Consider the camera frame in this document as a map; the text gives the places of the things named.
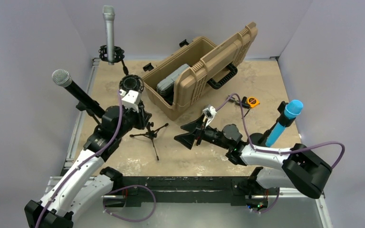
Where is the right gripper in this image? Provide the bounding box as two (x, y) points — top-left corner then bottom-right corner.
(174, 113), (231, 149)

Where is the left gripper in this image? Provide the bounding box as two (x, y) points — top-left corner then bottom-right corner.
(115, 104), (151, 139)

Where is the black tripod shock mount stand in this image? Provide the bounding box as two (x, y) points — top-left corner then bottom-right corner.
(119, 75), (169, 149)

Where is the black round base stand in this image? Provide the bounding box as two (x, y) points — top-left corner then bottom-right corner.
(76, 100), (106, 129)

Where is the black microphone silver grille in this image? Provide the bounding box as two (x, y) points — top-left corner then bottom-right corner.
(52, 69), (105, 118)

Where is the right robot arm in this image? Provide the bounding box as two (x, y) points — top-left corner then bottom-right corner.
(174, 115), (332, 199)

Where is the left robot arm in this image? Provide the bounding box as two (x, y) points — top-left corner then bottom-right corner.
(24, 103), (152, 228)

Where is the right round base stand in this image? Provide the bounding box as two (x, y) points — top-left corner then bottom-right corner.
(250, 101), (288, 147)

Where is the blue microphone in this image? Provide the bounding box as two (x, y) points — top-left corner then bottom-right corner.
(266, 100), (304, 147)

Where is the grey foam insert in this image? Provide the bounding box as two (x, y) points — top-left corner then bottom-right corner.
(156, 64), (190, 97)

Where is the black silver adapter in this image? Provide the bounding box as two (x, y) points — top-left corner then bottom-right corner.
(228, 96), (251, 109)

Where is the tan hard case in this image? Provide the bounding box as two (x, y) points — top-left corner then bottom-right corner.
(143, 22), (258, 121)

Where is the orange tape measure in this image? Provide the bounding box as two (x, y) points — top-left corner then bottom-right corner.
(246, 97), (260, 108)

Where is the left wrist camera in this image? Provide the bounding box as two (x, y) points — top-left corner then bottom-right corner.
(120, 89), (141, 113)

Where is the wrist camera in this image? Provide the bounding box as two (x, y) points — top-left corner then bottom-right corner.
(120, 89), (141, 113)
(202, 105), (217, 119)

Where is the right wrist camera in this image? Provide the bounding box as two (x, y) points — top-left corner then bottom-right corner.
(202, 105), (217, 119)

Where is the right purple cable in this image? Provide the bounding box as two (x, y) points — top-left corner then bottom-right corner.
(215, 93), (346, 171)

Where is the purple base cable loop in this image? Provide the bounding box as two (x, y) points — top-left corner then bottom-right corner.
(102, 184), (157, 223)

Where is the rear shock mount stand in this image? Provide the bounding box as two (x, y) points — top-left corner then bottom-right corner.
(98, 45), (129, 76)

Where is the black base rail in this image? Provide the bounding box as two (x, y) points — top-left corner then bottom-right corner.
(111, 176), (278, 208)

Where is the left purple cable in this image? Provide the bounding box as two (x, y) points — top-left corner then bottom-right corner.
(34, 89), (124, 228)

